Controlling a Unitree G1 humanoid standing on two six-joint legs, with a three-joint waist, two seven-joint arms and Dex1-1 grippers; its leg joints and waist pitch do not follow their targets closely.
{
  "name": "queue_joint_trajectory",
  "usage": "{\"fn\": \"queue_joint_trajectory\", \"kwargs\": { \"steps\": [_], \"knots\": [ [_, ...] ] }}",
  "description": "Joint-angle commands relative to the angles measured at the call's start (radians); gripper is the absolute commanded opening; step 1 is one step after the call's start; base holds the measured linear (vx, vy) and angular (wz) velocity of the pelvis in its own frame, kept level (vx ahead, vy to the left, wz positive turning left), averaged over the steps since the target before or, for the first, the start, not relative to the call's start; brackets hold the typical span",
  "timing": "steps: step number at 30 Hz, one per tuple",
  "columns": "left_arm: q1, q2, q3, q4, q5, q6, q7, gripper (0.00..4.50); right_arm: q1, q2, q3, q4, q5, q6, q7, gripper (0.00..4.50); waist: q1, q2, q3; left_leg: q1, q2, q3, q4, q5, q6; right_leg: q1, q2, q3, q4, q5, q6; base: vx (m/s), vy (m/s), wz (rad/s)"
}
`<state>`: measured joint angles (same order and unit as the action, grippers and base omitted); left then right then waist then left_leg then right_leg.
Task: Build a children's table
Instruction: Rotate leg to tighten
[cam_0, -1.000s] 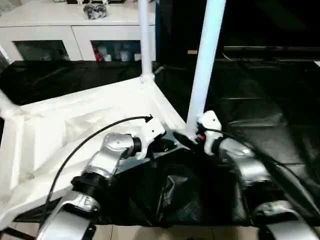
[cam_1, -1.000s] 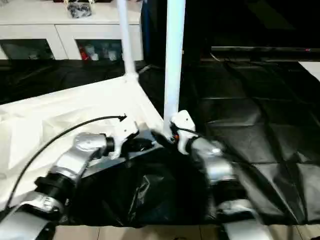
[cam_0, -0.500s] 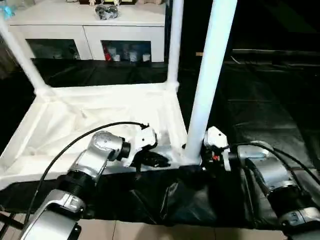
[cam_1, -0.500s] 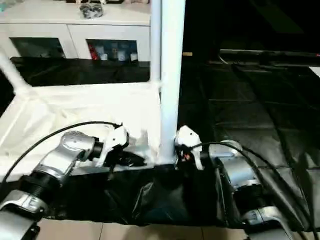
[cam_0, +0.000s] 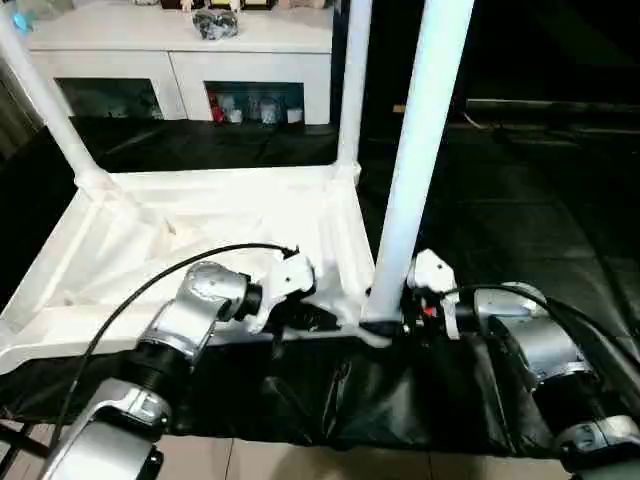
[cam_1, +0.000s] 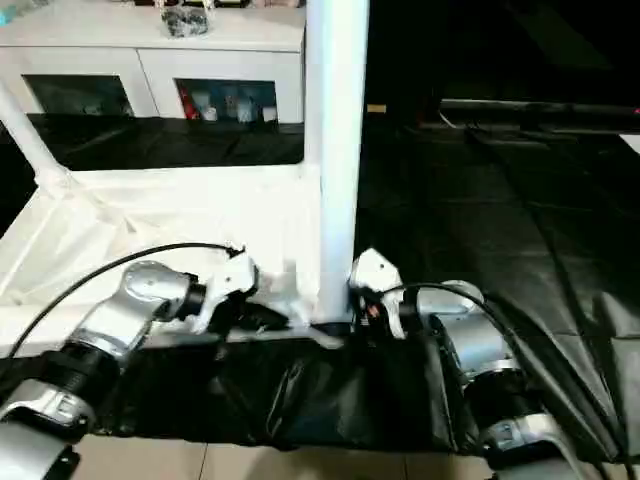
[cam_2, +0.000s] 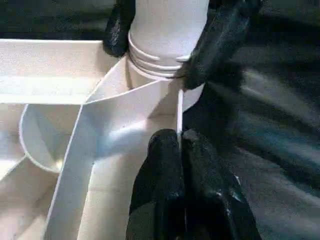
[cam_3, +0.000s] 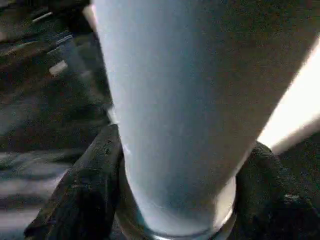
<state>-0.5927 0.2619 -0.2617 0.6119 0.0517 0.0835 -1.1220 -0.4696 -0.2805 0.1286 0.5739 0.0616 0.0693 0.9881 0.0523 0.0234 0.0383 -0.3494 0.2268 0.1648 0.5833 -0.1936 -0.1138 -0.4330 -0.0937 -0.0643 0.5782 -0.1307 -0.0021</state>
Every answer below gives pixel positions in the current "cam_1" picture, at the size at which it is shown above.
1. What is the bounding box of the white plastic table top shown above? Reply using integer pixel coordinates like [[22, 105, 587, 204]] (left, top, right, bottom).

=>
[[0, 162, 351, 352]]

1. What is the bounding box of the black plastic mat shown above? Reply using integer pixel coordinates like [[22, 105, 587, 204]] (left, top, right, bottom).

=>
[[0, 112, 640, 461]]

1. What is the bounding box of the black metal rod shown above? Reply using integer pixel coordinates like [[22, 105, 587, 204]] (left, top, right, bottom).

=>
[[439, 98, 640, 125]]

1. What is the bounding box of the white cabinet with glass doors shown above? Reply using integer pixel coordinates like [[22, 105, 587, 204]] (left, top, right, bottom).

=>
[[0, 0, 307, 124]]

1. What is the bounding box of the black bundle on cabinet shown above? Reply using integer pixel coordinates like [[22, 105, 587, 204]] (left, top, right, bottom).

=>
[[160, 4, 214, 39]]

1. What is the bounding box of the black backdrop cloth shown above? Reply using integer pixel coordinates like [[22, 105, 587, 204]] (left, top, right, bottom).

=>
[[299, 0, 640, 134]]

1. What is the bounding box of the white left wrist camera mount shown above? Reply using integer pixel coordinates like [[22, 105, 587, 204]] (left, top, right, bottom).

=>
[[192, 249, 261, 337]]

